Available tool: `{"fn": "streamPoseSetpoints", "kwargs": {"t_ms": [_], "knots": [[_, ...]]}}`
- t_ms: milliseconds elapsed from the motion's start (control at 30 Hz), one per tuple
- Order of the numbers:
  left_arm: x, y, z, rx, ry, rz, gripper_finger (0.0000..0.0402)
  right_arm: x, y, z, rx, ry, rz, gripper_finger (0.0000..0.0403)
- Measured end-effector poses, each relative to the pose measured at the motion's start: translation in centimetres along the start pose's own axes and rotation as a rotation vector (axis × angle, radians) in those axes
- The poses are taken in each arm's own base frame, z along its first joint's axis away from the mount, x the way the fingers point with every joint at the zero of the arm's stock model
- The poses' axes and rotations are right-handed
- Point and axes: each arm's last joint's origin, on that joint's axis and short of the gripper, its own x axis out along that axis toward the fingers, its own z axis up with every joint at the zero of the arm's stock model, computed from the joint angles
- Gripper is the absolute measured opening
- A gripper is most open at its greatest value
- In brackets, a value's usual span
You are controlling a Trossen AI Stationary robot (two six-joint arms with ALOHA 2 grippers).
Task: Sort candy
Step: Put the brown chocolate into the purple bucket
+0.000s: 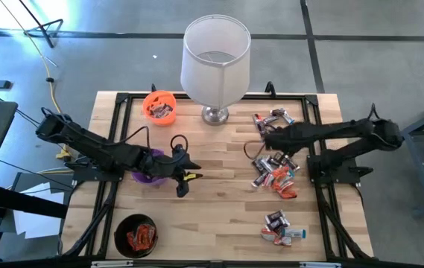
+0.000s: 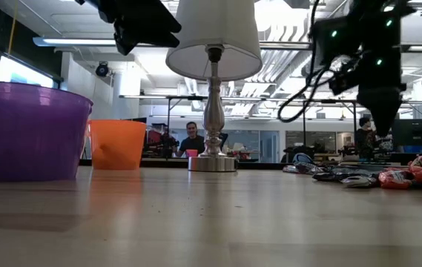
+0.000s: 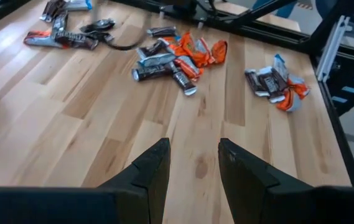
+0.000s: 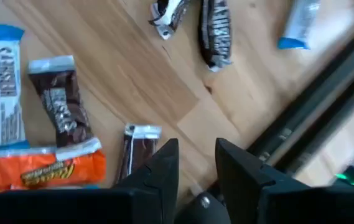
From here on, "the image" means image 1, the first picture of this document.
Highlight white shade silver table lamp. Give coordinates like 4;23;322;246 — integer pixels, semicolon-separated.
180;13;252;127

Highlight black metal stand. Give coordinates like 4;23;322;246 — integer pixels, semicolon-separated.
17;0;65;49

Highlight orange pumpkin plastic bucket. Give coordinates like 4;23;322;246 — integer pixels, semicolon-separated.
142;89;178;127

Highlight white paper sheets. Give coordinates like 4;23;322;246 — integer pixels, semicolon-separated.
12;181;67;240

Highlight purple plastic bucket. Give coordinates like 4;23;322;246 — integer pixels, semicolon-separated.
130;147;171;187

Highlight black plastic bucket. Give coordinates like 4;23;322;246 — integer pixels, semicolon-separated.
113;213;159;259

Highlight yellow cable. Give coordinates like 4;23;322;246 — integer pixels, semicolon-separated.
0;0;72;161

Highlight black desk base bar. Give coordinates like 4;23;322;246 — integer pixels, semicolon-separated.
0;182;68;220

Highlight silver metal bracket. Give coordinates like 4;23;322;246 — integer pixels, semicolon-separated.
299;261;342;268
90;260;135;268

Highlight blue grey metal table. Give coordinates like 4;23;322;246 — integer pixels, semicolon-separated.
384;92;424;219

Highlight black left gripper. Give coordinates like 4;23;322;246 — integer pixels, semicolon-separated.
146;147;204;199

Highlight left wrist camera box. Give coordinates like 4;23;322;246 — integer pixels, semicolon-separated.
172;147;191;162

